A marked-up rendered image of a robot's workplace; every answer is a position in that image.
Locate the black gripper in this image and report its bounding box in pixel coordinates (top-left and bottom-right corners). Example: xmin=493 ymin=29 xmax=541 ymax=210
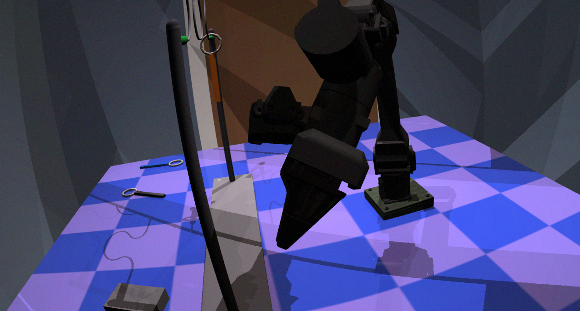
xmin=276 ymin=90 xmax=371 ymax=250

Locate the black bar handle with beige loop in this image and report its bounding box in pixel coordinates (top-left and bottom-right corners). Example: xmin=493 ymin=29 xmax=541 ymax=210
xmin=122 ymin=188 xmax=166 ymax=198

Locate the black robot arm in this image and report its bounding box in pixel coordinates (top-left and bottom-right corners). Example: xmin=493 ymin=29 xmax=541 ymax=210
xmin=248 ymin=0 xmax=416 ymax=204

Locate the grey loop with orange handle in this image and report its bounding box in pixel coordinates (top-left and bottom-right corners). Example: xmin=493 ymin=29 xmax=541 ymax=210
xmin=200 ymin=33 xmax=222 ymax=102

